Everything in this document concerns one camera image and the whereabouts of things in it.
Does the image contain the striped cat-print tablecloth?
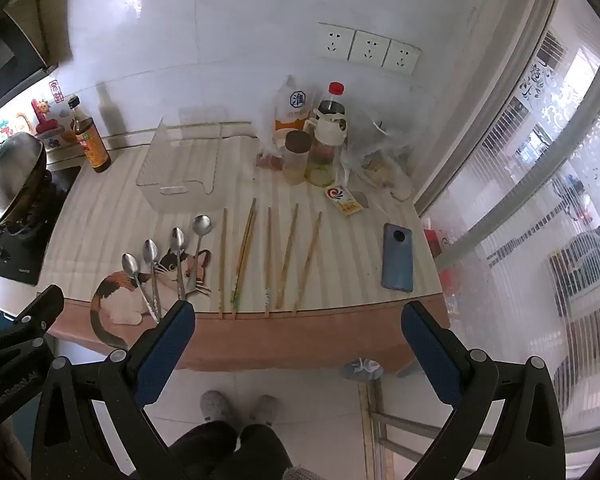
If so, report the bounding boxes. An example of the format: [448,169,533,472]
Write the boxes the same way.
[45,135,451,376]

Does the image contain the person's right leg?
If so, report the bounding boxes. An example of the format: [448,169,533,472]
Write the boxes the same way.
[237,424,293,480]

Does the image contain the black stove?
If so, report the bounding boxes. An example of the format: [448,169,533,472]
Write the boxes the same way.
[0,165,83,288]

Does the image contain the glass jar with brown lid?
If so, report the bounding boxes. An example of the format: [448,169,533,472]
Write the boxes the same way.
[283,130,312,186]

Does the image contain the red bag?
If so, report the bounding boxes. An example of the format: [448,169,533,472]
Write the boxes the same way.
[422,217,453,261]

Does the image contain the red-capped dark bottle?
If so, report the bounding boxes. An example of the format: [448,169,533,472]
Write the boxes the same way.
[314,81,346,121]

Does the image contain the dark soy sauce bottle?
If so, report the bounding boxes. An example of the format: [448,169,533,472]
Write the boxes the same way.
[68,95,112,174]

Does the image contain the person's grey slipper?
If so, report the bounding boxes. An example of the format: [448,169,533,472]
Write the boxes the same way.
[201,390,233,423]
[250,394,281,427]

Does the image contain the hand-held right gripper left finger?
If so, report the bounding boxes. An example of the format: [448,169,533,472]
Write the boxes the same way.
[30,300,197,480]

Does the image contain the oil dispenser with white lid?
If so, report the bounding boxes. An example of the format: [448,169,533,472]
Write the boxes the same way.
[304,112,351,188]

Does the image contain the group of wooden chopsticks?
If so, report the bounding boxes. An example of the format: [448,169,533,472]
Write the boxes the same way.
[218,198,324,320]

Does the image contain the clear plastic bag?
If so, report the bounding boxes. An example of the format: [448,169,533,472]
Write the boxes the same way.
[345,110,421,201]

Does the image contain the black wok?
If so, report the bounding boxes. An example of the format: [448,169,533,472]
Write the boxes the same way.
[0,167,56,283]

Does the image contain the person's left grey slipper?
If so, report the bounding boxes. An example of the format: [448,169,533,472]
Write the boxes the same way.
[201,390,233,423]

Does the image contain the wooden stool frame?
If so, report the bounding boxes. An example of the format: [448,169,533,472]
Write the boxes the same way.
[357,380,461,480]

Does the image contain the person's right grey slipper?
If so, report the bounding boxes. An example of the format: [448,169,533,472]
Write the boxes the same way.
[250,394,281,427]

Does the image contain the dark range hood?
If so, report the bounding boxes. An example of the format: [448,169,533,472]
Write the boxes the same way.
[0,10,61,126]

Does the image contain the white wall socket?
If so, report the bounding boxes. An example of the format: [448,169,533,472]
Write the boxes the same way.
[382,38,423,76]
[321,22,357,61]
[350,30,392,67]

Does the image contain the steel wok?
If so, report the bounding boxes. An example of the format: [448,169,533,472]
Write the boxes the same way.
[0,132,48,226]

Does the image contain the clear plastic container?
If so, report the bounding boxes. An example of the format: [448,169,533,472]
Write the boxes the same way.
[135,105,231,211]

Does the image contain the colourful wall stickers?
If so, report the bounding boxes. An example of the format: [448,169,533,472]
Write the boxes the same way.
[0,80,81,153]

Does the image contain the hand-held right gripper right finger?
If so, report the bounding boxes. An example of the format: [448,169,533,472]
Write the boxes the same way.
[401,301,567,480]

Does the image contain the glass sliding door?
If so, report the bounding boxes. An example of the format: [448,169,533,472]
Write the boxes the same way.
[415,0,600,461]

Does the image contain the small printed card box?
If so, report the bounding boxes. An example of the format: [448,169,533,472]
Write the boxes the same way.
[324,185,363,218]

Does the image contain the stainless steel spoon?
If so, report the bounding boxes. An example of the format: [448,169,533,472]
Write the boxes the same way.
[121,253,162,324]
[169,227,189,302]
[142,238,163,317]
[186,215,213,291]

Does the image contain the blue and white cloth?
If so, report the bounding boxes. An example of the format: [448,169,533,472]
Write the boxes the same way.
[341,357,385,381]

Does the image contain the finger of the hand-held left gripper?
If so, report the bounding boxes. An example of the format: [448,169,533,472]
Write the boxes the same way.
[14,284,66,348]

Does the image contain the white plastic bag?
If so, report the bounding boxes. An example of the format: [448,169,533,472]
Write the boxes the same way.
[257,75,316,161]

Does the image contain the blue smartphone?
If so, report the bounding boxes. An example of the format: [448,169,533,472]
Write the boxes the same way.
[381,222,415,293]

